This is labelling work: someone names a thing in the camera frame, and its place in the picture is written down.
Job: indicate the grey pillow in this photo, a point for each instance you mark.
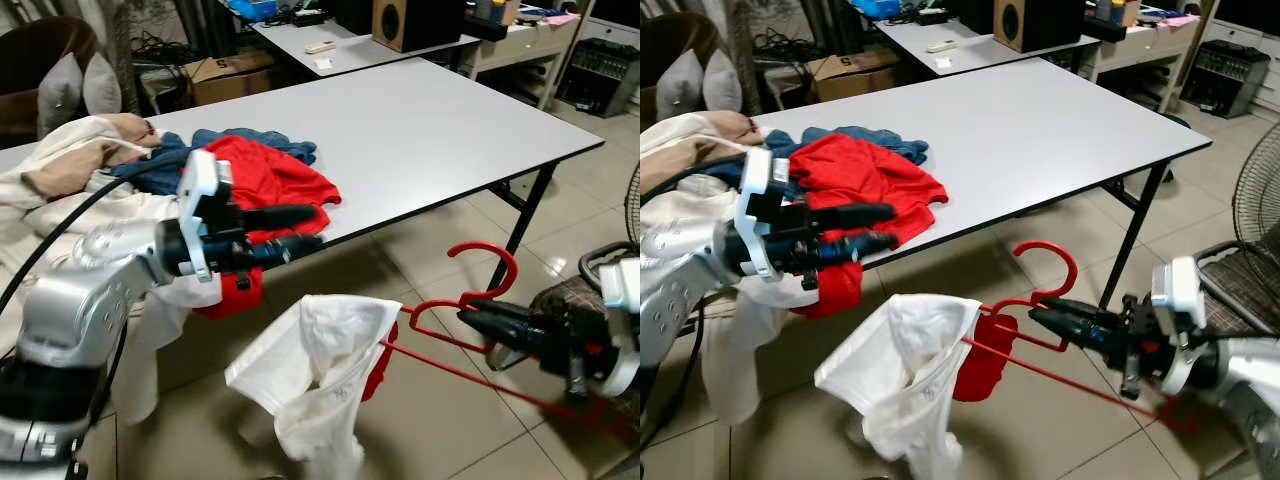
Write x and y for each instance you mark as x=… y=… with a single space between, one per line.
x=722 y=82
x=680 y=88
x=58 y=95
x=102 y=85

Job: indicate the red plastic hanger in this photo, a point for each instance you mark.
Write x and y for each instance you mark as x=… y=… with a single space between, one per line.
x=483 y=247
x=1045 y=245

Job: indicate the cream white garment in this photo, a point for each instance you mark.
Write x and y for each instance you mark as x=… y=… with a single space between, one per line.
x=150 y=330
x=735 y=340

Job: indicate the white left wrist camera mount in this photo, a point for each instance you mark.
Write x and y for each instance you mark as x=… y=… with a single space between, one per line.
x=755 y=185
x=198 y=180

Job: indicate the cardboard box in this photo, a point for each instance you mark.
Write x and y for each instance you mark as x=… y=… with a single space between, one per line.
x=850 y=75
x=230 y=78

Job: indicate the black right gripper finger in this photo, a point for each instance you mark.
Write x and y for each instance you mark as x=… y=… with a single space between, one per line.
x=505 y=312
x=500 y=332
x=1080 y=330
x=1085 y=308

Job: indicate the black audio mixer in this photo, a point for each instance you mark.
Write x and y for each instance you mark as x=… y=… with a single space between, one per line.
x=1225 y=75
x=600 y=75

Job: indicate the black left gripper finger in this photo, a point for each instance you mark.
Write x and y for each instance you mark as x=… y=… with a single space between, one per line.
x=855 y=247
x=285 y=250
x=855 y=214
x=280 y=216

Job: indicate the white remote control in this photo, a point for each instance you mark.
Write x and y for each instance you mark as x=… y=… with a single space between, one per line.
x=941 y=46
x=320 y=46

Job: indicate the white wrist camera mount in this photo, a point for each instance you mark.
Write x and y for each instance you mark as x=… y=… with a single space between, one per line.
x=1178 y=300
x=198 y=180
x=620 y=300
x=755 y=185

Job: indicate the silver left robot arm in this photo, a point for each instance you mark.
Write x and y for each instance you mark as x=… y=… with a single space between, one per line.
x=670 y=290
x=80 y=300

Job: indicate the pink cloth item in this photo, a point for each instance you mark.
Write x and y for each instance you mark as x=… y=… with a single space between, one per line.
x=550 y=16
x=1172 y=17

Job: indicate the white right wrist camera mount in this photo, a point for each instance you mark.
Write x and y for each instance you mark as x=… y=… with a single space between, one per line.
x=620 y=300
x=1178 y=300

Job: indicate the blue garment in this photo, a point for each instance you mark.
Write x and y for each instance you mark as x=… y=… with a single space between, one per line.
x=880 y=138
x=255 y=145

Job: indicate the beige garment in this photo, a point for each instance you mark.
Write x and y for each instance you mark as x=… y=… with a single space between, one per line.
x=690 y=150
x=75 y=160

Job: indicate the white desk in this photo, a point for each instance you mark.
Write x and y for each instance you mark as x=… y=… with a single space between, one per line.
x=350 y=50
x=975 y=48

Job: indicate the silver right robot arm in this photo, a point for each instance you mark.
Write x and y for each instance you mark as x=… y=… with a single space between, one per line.
x=1250 y=390

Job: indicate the brown armchair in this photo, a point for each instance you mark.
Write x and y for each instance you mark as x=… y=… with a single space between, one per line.
x=30 y=50
x=665 y=35

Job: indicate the brown woven chair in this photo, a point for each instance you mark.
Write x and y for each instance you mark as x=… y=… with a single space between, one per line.
x=1245 y=280
x=575 y=290

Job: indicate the wooden loudspeaker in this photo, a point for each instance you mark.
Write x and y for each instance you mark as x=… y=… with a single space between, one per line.
x=415 y=25
x=1035 y=25

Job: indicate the white folding table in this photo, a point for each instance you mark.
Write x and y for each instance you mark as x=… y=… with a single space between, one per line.
x=1040 y=125
x=430 y=120

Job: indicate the red garment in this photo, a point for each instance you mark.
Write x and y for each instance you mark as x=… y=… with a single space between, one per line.
x=865 y=180
x=265 y=180

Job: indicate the white drawer unit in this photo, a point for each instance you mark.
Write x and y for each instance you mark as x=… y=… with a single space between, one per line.
x=530 y=45
x=1150 y=45

